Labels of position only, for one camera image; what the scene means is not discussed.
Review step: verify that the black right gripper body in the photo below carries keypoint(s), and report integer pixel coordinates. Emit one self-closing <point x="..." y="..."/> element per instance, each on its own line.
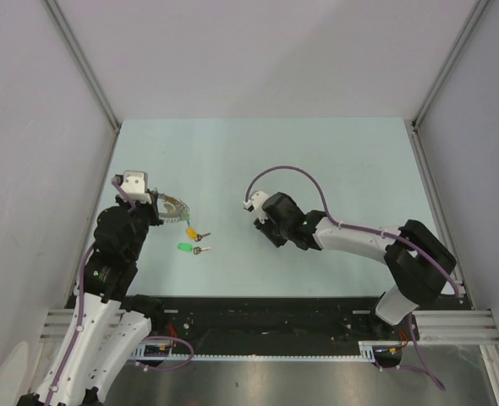
<point x="276" y="233"/>

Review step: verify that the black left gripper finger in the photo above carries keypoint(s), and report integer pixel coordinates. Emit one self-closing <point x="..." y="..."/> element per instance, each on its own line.
<point x="156" y="196"/>
<point x="154" y="219"/>

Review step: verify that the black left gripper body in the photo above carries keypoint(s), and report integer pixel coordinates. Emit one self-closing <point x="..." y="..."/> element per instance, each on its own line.
<point x="140" y="213"/>

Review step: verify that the metal disc keyring holder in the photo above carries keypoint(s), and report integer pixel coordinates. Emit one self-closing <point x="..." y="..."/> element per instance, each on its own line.
<point x="173" y="211"/>

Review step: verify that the green key tag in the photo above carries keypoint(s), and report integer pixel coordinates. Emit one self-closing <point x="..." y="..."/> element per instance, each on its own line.
<point x="185" y="247"/>

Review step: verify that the yellow key tag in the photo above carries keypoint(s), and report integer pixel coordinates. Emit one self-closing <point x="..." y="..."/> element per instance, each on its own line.
<point x="192" y="234"/>

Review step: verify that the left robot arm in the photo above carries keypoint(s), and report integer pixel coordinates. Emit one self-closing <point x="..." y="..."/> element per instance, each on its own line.
<point x="106" y="327"/>

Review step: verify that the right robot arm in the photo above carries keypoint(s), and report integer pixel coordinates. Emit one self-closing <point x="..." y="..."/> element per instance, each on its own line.
<point x="419" y="263"/>

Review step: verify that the silver key with yellow tag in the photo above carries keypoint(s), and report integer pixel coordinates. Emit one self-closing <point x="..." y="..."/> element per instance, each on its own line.
<point x="199" y="236"/>

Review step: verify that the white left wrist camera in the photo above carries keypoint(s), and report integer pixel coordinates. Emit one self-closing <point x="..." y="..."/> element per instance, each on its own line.
<point x="132" y="186"/>

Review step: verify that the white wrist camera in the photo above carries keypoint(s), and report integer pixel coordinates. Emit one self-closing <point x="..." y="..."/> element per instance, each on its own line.
<point x="255" y="204"/>
<point x="132" y="186"/>

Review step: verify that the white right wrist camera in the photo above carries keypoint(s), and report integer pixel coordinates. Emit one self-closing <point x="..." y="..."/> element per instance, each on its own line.
<point x="255" y="204"/>

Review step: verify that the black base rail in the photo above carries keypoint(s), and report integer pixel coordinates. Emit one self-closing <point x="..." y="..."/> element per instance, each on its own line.
<point x="230" y="324"/>

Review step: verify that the grey slotted cable duct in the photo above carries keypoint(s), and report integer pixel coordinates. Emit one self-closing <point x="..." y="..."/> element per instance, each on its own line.
<point x="360" y="352"/>

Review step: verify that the aluminium frame left post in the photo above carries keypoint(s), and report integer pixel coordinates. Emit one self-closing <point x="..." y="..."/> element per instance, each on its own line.
<point x="76" y="52"/>

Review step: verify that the aluminium frame post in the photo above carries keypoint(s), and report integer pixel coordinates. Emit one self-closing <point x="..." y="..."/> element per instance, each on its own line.
<point x="76" y="52"/>
<point x="463" y="38"/>

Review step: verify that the aluminium frame right post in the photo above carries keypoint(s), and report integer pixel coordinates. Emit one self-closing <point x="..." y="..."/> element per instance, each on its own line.
<point x="463" y="38"/>

